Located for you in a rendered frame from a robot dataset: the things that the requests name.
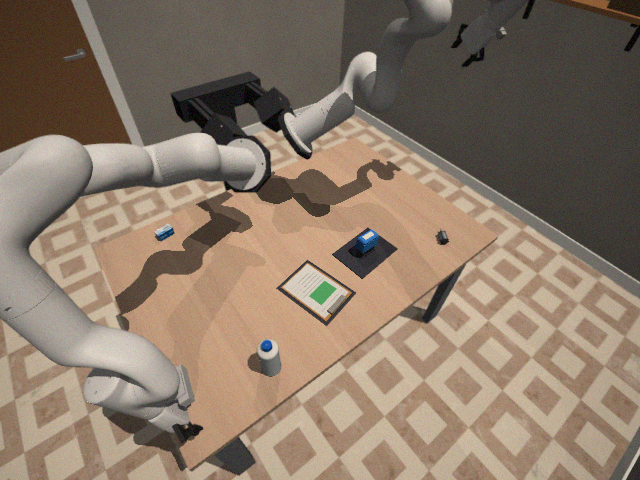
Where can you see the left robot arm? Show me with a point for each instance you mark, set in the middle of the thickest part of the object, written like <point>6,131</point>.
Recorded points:
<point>427,18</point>

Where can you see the dark grey flat mat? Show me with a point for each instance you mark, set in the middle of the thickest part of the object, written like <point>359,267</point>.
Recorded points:
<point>363,266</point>

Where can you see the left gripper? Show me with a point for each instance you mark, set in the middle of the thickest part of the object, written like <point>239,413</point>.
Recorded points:
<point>475,37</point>

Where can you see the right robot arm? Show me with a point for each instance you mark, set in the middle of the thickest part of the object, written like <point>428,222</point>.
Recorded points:
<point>39,181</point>

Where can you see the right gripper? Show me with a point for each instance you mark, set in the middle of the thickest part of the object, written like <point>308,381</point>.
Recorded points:
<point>171,417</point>

